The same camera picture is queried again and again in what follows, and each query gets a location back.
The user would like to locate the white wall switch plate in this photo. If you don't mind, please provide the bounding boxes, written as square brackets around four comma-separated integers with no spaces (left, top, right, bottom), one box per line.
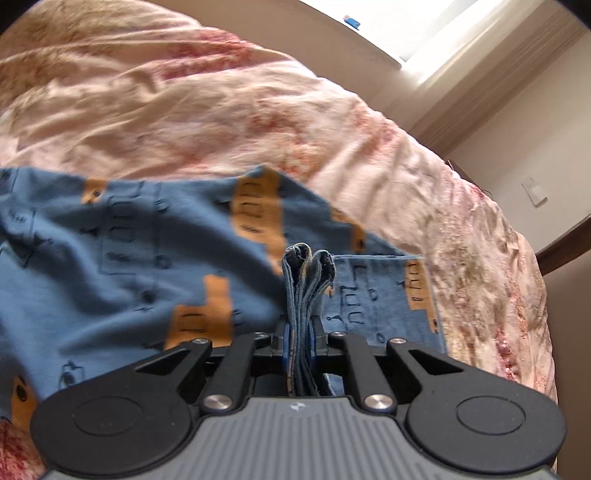
[522,177,549,208]

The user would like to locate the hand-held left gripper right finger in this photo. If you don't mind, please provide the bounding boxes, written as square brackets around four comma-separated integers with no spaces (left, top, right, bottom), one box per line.
[310,316,467,412]

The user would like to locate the sheer white curtain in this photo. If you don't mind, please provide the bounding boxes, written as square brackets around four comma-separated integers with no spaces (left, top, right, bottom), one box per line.
[399,0,513,79]

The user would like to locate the beige drape curtain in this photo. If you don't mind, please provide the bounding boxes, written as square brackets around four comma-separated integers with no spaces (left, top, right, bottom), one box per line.
[411,9,583,160]

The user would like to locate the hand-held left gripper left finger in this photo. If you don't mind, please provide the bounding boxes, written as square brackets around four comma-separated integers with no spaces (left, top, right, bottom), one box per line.
[134,316,293,412]

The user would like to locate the blue printed pants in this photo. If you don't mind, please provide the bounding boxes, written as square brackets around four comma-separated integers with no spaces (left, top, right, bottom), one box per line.
[0,166,446,430]

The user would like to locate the pink floral blanket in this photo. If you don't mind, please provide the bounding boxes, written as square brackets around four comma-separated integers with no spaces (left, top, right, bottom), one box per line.
[0,0,559,480]

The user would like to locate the dark wooden skirting board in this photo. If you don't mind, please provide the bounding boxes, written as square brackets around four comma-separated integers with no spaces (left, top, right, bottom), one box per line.
[534,231,591,276]

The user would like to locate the white windowsill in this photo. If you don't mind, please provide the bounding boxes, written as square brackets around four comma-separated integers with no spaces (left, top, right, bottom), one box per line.
[300,0,409,70]

